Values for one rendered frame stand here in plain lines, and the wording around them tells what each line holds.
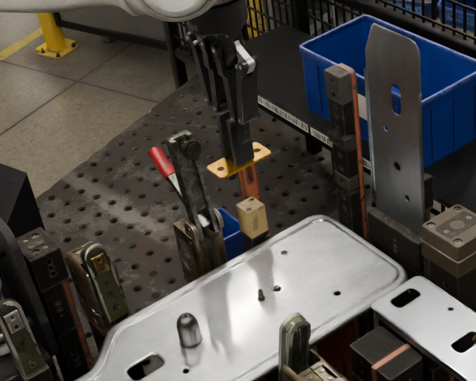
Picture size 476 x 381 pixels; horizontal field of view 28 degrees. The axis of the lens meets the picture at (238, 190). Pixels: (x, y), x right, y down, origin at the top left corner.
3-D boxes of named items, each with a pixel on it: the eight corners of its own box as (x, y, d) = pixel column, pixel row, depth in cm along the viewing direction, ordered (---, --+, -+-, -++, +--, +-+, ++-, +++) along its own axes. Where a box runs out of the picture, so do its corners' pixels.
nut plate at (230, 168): (221, 180, 124) (220, 172, 123) (205, 168, 127) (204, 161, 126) (272, 153, 127) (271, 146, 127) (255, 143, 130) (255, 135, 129)
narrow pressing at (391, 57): (422, 240, 146) (416, 44, 127) (373, 209, 155) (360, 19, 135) (425, 239, 147) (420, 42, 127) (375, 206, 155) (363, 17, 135)
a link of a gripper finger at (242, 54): (230, 22, 115) (255, 31, 111) (237, 60, 118) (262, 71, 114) (213, 29, 114) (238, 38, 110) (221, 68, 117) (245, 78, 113)
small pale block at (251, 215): (274, 376, 168) (247, 214, 147) (263, 365, 171) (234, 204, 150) (290, 366, 170) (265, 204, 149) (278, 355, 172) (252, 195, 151)
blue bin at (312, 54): (419, 172, 156) (417, 105, 148) (303, 107, 177) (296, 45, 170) (489, 131, 162) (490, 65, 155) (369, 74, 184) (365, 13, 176)
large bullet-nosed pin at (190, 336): (189, 358, 135) (180, 325, 131) (177, 346, 137) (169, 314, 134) (207, 348, 136) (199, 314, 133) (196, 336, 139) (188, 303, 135)
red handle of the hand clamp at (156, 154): (196, 230, 145) (142, 150, 150) (194, 236, 147) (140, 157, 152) (218, 218, 147) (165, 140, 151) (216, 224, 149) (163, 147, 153)
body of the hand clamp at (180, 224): (225, 394, 167) (192, 240, 146) (204, 373, 171) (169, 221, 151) (252, 377, 169) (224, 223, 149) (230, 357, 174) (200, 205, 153)
